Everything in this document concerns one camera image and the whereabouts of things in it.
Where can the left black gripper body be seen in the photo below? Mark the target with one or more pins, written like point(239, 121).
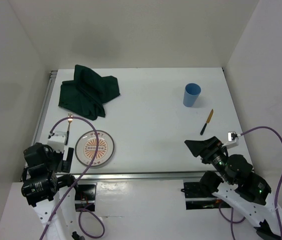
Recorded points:
point(55, 161)

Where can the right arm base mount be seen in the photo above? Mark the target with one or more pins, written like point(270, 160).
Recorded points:
point(195, 199)

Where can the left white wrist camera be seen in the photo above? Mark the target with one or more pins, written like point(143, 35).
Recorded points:
point(57, 141)

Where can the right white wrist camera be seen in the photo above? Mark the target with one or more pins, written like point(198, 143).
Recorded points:
point(233, 140)

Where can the dark green cloth napkin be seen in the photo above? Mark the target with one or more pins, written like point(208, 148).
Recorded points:
point(86, 94)

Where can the aluminium frame rail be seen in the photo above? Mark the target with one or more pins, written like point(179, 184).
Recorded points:
point(148, 121)

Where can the light blue plastic cup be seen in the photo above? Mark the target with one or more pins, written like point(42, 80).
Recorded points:
point(191, 93)

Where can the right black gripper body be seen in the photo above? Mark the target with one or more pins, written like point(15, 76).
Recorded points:
point(214, 154)

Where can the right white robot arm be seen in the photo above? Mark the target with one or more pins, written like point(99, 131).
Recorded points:
point(235, 183)

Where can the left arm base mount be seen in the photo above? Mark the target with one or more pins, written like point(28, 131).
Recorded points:
point(85, 197)

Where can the orange patterned plate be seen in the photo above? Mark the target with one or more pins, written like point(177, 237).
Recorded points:
point(86, 147)

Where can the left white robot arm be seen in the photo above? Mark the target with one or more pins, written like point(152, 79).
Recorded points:
point(50, 190)

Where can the gold fork black handle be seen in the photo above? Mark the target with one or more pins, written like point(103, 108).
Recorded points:
point(70, 119)

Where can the gold knife black handle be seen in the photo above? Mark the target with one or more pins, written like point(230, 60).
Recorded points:
point(207, 121)

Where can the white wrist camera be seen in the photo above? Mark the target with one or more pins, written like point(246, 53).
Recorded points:
point(233, 140)
point(57, 141)

